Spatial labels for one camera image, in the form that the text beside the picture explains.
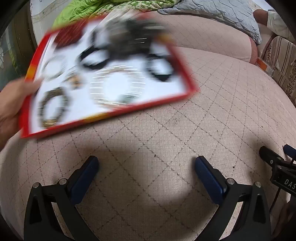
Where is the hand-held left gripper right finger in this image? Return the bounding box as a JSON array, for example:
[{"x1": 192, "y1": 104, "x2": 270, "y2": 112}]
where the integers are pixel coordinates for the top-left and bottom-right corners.
[{"x1": 195, "y1": 156, "x2": 271, "y2": 241}]

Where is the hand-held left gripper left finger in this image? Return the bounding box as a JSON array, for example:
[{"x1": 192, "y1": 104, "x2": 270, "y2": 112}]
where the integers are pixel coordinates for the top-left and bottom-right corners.
[{"x1": 24, "y1": 156, "x2": 99, "y2": 241}]

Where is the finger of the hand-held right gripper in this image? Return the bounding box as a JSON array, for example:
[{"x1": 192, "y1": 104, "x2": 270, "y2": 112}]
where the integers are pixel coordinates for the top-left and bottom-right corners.
[
  {"x1": 259, "y1": 146, "x2": 285, "y2": 168},
  {"x1": 283, "y1": 144, "x2": 296, "y2": 163}
]

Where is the sparkly silver bracelet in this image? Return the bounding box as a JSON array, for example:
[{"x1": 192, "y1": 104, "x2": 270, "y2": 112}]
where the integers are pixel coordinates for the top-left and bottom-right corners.
[{"x1": 89, "y1": 67, "x2": 146, "y2": 108}]

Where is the red tray with white inside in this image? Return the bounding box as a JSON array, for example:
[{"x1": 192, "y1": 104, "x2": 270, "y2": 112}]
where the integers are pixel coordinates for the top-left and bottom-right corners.
[{"x1": 20, "y1": 11, "x2": 200, "y2": 139}]

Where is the red patterned scrunchie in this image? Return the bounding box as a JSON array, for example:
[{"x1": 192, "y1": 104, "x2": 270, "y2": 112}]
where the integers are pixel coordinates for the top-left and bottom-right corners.
[{"x1": 54, "y1": 22, "x2": 85, "y2": 49}]

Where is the small brown beaded jewelry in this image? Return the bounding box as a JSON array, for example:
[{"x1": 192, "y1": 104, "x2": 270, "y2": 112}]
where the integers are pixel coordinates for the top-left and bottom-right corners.
[{"x1": 65, "y1": 70, "x2": 82, "y2": 90}]

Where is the person's left hand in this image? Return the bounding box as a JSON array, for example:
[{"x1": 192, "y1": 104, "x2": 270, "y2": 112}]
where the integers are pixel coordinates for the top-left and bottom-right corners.
[{"x1": 0, "y1": 77, "x2": 43, "y2": 150}]

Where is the striped patterned cloth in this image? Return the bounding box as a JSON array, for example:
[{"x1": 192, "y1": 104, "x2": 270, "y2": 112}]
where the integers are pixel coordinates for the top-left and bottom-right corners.
[{"x1": 260, "y1": 35, "x2": 296, "y2": 102}]

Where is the orange box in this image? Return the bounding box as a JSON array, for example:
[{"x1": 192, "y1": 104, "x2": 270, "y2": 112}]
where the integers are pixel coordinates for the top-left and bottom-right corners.
[{"x1": 256, "y1": 58, "x2": 274, "y2": 77}]

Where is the dark wooden glass door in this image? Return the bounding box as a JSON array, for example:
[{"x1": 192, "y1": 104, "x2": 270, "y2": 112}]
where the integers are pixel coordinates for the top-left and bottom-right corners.
[{"x1": 0, "y1": 14, "x2": 35, "y2": 84}]

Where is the grey quilted blanket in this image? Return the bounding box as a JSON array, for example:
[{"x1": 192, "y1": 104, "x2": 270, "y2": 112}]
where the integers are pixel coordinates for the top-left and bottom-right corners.
[{"x1": 157, "y1": 0, "x2": 262, "y2": 45}]

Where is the green quilted blanket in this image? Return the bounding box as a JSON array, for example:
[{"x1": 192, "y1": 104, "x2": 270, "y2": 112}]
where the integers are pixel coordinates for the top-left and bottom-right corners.
[{"x1": 52, "y1": 0, "x2": 183, "y2": 30}]

